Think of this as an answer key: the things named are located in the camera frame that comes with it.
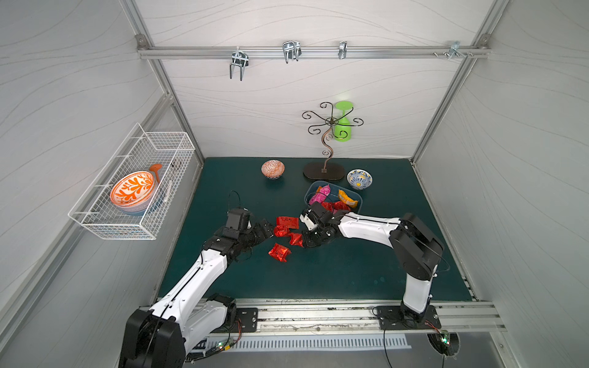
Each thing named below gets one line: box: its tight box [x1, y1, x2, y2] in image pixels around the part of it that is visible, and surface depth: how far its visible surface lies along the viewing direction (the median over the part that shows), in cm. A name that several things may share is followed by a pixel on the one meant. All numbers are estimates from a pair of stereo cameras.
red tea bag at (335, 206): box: [321, 200, 352, 214], surface depth 100 cm
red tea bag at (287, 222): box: [276, 216, 300, 230], surface depth 98 cm
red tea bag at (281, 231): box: [273, 225, 290, 238], surface depth 92 cm
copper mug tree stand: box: [301, 101, 365, 181], surface depth 110 cm
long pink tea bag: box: [308, 184, 331, 206], surface depth 101 cm
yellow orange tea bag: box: [338, 189, 359, 208], surface depth 101 cm
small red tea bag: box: [288, 232, 305, 248], surface depth 90 cm
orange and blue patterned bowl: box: [260, 158, 287, 181], surface depth 117 cm
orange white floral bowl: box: [110, 170, 156, 216], surface depth 64 cm
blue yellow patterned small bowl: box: [346, 168, 374, 191], surface depth 113 cm
